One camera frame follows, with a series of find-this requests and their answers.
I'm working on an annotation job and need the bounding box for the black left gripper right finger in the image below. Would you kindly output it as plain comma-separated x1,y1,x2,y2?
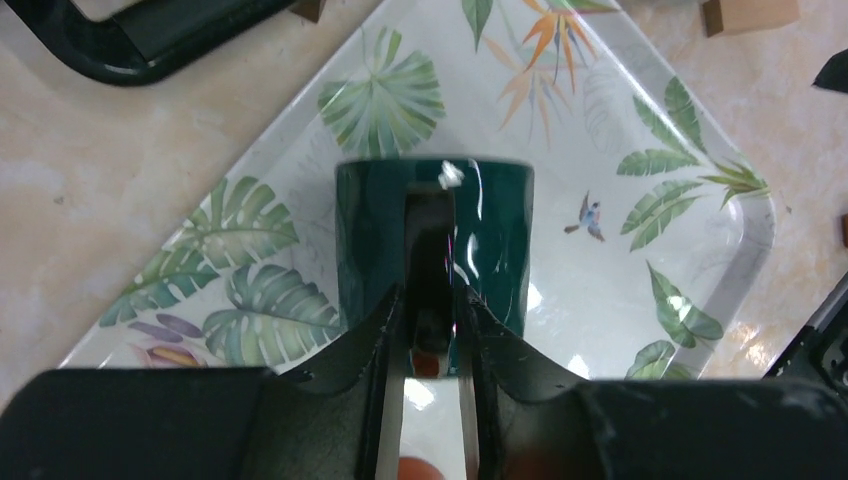
453,287,847,479

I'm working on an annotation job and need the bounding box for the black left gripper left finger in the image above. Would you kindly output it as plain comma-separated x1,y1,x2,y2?
1,286,405,479

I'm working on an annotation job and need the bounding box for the small orange cup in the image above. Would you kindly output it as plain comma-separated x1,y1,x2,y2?
397,457,445,480

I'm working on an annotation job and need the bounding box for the dark teal mug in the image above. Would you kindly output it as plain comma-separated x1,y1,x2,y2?
335,156,535,378

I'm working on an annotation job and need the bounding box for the floral white serving tray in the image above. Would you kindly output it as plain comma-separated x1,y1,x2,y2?
59,0,778,480

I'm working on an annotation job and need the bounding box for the dark green carrying case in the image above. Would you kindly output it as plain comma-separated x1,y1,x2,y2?
6,0,295,87

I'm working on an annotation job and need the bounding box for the wooden block right rear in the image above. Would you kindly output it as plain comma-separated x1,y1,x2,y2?
701,0,800,37

